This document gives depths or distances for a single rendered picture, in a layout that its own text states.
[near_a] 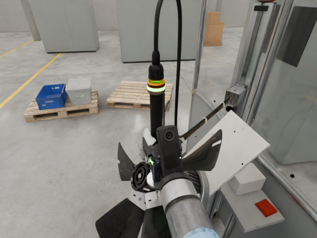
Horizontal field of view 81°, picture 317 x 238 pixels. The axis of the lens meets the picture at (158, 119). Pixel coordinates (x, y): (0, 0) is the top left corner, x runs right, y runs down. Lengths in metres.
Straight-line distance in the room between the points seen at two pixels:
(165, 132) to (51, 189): 2.23
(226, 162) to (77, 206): 1.76
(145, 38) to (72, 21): 2.87
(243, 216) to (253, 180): 0.20
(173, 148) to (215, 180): 0.48
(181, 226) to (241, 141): 0.58
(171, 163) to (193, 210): 0.11
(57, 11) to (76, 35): 0.86
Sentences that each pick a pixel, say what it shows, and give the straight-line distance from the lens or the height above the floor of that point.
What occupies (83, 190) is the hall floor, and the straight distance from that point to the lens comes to 2.40.
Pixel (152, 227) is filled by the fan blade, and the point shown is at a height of 1.18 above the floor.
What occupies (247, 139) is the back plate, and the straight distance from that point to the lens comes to 0.86.
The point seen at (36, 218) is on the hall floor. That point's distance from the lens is 2.40.
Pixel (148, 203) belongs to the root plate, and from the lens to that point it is 0.76.
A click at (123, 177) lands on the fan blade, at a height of 0.98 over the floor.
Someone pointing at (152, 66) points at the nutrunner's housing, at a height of 1.70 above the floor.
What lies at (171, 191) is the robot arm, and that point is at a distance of 0.39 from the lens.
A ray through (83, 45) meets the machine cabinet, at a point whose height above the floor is 0.25.
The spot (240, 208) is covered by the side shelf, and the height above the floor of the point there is 0.86.
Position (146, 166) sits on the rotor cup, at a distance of 0.76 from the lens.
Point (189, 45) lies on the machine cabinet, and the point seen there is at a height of 0.50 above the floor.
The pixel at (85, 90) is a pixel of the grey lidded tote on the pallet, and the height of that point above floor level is 0.43.
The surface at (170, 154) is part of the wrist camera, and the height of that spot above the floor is 1.54.
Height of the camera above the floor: 1.83
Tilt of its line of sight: 34 degrees down
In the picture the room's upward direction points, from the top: straight up
